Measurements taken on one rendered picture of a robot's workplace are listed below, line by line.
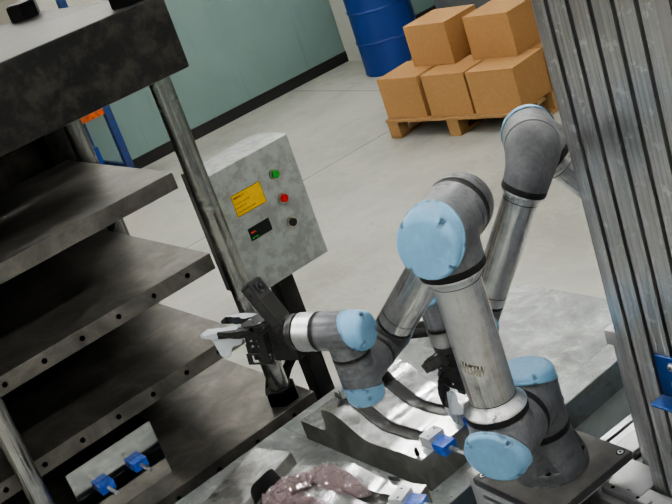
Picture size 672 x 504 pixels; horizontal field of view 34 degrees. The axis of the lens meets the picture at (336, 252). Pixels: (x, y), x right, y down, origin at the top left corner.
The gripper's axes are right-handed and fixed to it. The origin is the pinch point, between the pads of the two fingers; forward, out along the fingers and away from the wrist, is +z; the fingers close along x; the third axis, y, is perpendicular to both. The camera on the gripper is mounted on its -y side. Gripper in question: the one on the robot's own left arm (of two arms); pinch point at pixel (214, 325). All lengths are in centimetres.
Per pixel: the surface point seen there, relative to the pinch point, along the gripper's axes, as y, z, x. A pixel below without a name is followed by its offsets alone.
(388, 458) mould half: 55, -2, 44
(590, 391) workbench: 57, -40, 84
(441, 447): 50, -19, 42
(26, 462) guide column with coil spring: 38, 80, 7
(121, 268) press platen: 8, 87, 66
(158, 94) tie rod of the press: -40, 52, 63
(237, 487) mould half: 52, 28, 23
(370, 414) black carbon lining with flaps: 48, 7, 54
